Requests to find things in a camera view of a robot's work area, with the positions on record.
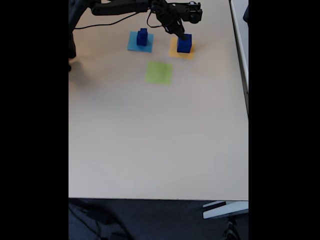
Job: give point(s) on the large blue cube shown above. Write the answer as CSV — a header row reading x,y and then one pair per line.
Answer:
x,y
185,46

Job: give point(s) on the tiny blue cube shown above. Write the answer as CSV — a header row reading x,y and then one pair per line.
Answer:
x,y
143,31

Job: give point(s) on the small blue cube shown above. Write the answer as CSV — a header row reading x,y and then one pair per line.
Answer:
x,y
142,40

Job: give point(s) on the orange square sheet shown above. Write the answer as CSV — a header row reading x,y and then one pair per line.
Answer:
x,y
173,53

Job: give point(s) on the green square sheet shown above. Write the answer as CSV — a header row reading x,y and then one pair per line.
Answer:
x,y
159,73

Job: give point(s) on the blue square sheet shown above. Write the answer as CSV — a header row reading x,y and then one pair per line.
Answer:
x,y
132,47

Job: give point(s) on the white neighbouring table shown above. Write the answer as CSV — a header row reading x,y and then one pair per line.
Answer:
x,y
241,37

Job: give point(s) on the dark blue object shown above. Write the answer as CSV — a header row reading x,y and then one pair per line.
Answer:
x,y
246,15

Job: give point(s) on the white grey bar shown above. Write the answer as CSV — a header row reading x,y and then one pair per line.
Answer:
x,y
225,210

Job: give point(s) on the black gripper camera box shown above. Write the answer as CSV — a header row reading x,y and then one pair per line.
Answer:
x,y
193,12

